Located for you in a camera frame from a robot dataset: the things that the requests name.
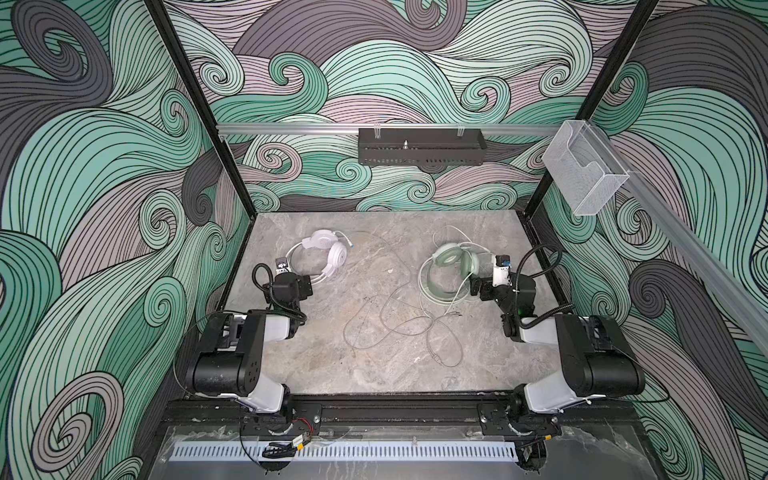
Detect white over-ear headphones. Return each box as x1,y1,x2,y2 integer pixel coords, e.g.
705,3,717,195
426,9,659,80
285,229,354,285

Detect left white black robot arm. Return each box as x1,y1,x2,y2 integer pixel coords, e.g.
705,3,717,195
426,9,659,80
185,271,313,414

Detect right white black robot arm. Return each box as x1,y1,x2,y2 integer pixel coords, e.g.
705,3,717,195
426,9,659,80
469,271,646,416

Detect green over-ear headphones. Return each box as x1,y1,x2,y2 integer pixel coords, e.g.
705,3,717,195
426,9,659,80
417,242,480,306

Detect left black corrugated cable hose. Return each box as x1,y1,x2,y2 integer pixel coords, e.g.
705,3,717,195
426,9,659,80
251,262,307,323

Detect black corrugated cable hose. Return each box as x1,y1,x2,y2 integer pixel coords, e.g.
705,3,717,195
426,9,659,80
514,243,576,316
251,262,307,323

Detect right black corrugated cable hose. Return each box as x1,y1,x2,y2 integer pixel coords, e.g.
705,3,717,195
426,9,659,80
514,243,576,316

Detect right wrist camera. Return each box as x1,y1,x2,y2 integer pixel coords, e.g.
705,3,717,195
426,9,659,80
492,254,511,287

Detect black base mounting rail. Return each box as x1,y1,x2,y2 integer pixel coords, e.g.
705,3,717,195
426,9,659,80
161,391,638,438

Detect clear plastic wall bin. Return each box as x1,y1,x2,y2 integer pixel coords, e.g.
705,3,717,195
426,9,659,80
542,120,629,217

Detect white slotted cable duct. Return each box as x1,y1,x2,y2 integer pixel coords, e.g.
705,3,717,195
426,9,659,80
169,440,518,463

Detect black perforated wall tray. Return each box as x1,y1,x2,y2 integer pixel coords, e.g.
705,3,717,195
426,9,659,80
357,127,488,172

